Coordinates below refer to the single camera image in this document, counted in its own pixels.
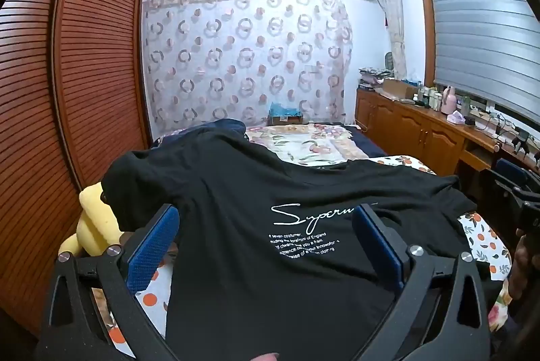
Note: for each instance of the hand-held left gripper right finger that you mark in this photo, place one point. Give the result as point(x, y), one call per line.
point(379, 247)

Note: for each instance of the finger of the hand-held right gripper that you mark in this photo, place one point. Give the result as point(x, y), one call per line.
point(512, 171)

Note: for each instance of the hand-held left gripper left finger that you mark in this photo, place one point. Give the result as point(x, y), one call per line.
point(152, 251)

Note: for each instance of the black printed t-shirt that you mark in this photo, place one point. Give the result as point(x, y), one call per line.
point(253, 183)

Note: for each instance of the stack of folded clothes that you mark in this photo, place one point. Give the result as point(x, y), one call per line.
point(373, 76)

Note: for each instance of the person's right hand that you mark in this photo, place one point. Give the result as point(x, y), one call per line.
point(525, 264)

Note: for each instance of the person's left hand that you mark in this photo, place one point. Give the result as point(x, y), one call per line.
point(263, 357)

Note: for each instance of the orange print bedsheet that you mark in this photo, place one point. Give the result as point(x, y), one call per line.
point(485, 238)

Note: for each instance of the yellow plush toy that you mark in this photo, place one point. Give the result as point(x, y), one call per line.
point(97, 213)

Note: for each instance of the pink tissue box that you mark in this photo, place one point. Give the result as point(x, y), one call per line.
point(455, 118)

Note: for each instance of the pink kettle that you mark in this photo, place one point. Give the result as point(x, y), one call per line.
point(449, 99)

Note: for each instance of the dark blue bedsheet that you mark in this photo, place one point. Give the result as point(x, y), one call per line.
point(363, 141)

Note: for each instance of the cluster of toiletry bottles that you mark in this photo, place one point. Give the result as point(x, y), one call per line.
point(430, 97)

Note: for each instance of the wooden cabinet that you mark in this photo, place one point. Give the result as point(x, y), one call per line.
point(405, 129)

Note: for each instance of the floral quilt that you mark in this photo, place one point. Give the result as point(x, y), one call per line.
point(295, 141)

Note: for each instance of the open cardboard box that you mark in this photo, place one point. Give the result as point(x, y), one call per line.
point(398, 88)

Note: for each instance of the grey window blind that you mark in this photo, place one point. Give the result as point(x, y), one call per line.
point(485, 27)

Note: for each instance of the navy blue folded garment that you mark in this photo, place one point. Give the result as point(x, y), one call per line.
point(230, 125)

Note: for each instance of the cardboard box with blue bag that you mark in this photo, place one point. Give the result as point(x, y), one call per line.
point(284, 114)

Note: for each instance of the small grey fan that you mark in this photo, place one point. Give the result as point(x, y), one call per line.
point(390, 61)

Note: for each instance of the white lace curtain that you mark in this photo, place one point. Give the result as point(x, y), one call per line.
point(394, 27)

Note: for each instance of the wooden louvered wardrobe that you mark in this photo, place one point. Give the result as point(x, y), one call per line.
point(97, 48)

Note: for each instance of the circle patterned curtain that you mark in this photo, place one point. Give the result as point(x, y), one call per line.
point(253, 61)

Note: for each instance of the wooden window frame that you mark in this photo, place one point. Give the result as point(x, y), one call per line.
point(424, 27)

